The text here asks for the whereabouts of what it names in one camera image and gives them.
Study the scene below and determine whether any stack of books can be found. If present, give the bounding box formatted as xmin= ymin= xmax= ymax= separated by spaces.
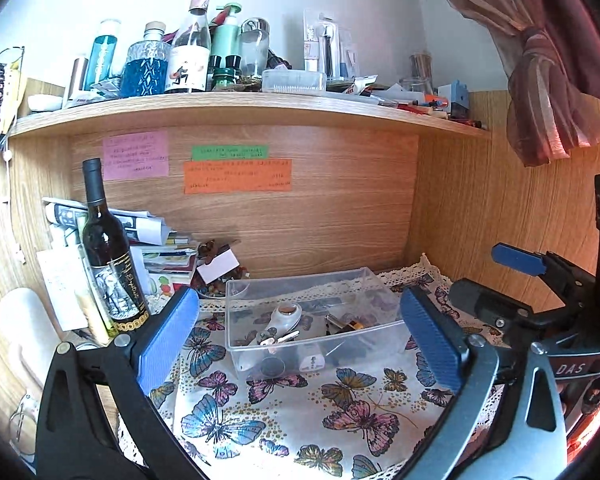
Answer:
xmin=36 ymin=197 xmax=241 ymax=333

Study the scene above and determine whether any pink brown curtain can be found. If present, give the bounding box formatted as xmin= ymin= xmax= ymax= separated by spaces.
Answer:
xmin=415 ymin=0 xmax=600 ymax=168

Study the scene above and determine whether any blue patterned glass bottle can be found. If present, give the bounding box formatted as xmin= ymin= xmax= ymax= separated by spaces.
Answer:
xmin=120 ymin=21 xmax=172 ymax=98

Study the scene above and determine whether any white bowl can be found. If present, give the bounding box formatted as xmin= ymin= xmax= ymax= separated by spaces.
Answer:
xmin=27 ymin=94 xmax=65 ymax=112

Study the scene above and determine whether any dark wine bottle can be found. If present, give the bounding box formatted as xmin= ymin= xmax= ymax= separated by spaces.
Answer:
xmin=81 ymin=158 xmax=151 ymax=333

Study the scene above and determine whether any teal liquid bottle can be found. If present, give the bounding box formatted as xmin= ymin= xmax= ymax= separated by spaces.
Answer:
xmin=87 ymin=19 xmax=122 ymax=92

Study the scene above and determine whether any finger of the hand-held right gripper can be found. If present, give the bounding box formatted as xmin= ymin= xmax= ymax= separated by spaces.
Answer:
xmin=491 ymin=242 xmax=600 ymax=293
xmin=449 ymin=277 xmax=537 ymax=332

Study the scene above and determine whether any rolled newspaper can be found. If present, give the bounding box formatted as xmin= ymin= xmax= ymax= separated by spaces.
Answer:
xmin=42 ymin=197 xmax=172 ymax=244

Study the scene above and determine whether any bunch of keys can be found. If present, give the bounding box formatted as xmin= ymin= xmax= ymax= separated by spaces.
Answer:
xmin=258 ymin=329 xmax=301 ymax=347

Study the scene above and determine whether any clear lidded container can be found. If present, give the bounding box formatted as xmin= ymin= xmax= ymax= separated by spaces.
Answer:
xmin=261 ymin=69 xmax=327 ymax=94

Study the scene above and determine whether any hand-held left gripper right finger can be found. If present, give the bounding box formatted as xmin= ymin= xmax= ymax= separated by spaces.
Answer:
xmin=387 ymin=286 xmax=568 ymax=480

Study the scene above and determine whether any white plug adapter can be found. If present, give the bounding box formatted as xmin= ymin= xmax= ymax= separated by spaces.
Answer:
xmin=300 ymin=352 xmax=327 ymax=374

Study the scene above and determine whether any clear plastic storage box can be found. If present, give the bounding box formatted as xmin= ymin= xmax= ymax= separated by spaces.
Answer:
xmin=225 ymin=266 xmax=411 ymax=381

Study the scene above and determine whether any green pump bottle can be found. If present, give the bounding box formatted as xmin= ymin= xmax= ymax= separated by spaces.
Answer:
xmin=209 ymin=4 xmax=242 ymax=73

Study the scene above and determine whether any pink sticky note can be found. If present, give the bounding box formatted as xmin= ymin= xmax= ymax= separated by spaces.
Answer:
xmin=103 ymin=131 xmax=169 ymax=181

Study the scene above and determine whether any wooden shelf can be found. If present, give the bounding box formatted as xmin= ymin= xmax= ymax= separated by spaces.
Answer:
xmin=7 ymin=91 xmax=493 ymax=139

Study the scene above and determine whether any brown lighter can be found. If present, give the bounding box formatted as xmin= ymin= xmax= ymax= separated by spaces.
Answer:
xmin=325 ymin=314 xmax=367 ymax=334

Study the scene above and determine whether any toothbrush package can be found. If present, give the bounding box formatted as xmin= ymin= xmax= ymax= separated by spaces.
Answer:
xmin=302 ymin=8 xmax=356 ymax=81

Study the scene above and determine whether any silver thermos bottle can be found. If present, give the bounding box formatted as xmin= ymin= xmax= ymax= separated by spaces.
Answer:
xmin=67 ymin=56 xmax=90 ymax=103

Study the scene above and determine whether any glass jar of sticks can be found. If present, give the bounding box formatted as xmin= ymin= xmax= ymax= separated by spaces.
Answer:
xmin=409 ymin=52 xmax=433 ymax=91

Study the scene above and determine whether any clear labelled glass bottle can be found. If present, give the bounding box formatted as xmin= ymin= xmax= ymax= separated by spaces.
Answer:
xmin=165 ymin=0 xmax=212 ymax=94

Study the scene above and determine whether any butterfly print tablecloth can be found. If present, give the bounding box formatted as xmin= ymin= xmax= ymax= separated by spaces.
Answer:
xmin=115 ymin=255 xmax=506 ymax=480

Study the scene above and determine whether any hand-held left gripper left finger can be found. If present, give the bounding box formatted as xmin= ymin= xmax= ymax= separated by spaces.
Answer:
xmin=34 ymin=286 xmax=211 ymax=480

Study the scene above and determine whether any dark round disc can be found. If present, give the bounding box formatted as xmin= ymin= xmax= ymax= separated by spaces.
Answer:
xmin=260 ymin=357 xmax=287 ymax=379

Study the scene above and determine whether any green sticky note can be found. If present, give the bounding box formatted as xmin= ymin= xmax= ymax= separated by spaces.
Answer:
xmin=190 ymin=144 xmax=270 ymax=161

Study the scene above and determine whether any blue pencil sharpener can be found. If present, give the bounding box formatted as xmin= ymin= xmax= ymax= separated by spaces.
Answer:
xmin=437 ymin=80 xmax=470 ymax=118

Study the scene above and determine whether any orange sticky note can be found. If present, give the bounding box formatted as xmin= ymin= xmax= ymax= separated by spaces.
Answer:
xmin=183 ymin=158 xmax=293 ymax=195

